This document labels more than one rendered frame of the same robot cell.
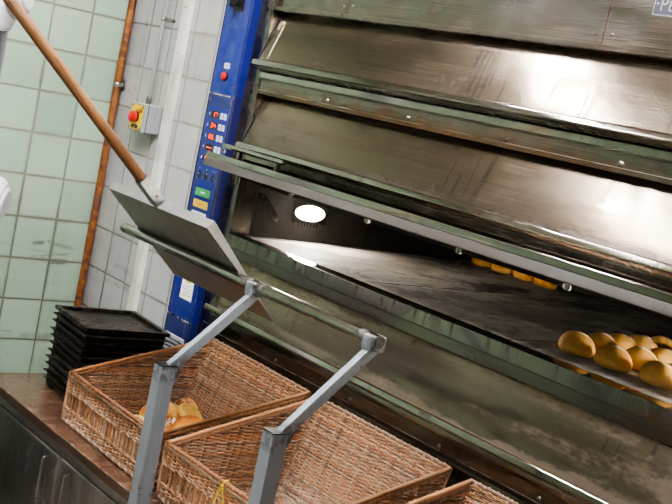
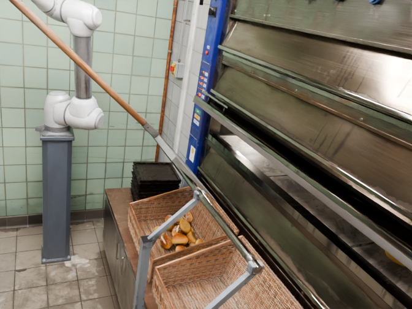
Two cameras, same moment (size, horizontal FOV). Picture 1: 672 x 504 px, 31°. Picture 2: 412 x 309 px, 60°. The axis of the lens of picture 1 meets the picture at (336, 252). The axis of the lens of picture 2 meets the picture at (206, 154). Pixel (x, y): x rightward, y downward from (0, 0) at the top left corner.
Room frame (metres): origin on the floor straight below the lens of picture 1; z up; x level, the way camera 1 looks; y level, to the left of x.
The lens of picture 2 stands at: (1.60, -0.09, 1.92)
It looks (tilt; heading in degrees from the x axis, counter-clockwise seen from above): 22 degrees down; 11
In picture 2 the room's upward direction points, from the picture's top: 10 degrees clockwise
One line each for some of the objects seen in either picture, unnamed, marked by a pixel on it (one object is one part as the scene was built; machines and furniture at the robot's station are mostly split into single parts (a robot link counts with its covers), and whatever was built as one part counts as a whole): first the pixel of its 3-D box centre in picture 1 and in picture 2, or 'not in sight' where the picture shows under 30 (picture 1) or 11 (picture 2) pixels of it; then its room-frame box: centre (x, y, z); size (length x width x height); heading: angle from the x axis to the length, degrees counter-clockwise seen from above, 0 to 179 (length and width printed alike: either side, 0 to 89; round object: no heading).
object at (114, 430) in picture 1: (183, 405); (178, 226); (3.33, 0.34, 0.72); 0.56 x 0.49 x 0.28; 38
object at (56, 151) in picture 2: not in sight; (56, 197); (3.56, 1.32, 0.50); 0.21 x 0.21 x 1.00; 38
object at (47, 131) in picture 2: not in sight; (53, 127); (3.55, 1.34, 1.03); 0.22 x 0.18 x 0.06; 128
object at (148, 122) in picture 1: (144, 118); (178, 69); (4.19, 0.75, 1.46); 0.10 x 0.07 x 0.10; 39
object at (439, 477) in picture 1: (300, 482); (222, 301); (2.87, -0.03, 0.72); 0.56 x 0.49 x 0.28; 40
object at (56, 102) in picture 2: not in sight; (58, 108); (3.56, 1.31, 1.17); 0.18 x 0.16 x 0.22; 90
